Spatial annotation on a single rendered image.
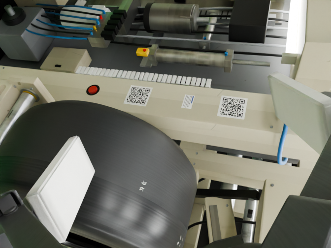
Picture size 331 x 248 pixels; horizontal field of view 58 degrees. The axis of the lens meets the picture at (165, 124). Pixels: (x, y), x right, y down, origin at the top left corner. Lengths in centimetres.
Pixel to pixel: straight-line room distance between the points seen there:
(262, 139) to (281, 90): 69
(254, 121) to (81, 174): 69
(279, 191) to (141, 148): 53
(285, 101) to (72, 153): 13
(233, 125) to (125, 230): 40
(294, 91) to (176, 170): 58
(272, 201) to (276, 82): 86
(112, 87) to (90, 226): 50
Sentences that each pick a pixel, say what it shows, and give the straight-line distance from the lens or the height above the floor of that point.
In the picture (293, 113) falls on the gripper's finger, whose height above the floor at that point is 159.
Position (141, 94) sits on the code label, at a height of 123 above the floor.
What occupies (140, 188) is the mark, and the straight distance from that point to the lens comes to 65.
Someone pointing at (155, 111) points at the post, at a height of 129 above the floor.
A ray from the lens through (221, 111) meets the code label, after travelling 86.
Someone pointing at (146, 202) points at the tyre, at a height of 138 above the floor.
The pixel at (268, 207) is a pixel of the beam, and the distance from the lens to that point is 102.
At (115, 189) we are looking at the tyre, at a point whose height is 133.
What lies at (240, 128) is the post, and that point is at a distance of 84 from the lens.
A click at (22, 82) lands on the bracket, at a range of 98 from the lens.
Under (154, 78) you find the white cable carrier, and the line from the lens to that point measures 99.
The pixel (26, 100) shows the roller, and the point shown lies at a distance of 99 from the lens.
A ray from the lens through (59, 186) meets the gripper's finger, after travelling 17.
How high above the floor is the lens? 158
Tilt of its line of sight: 16 degrees down
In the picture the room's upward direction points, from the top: 98 degrees clockwise
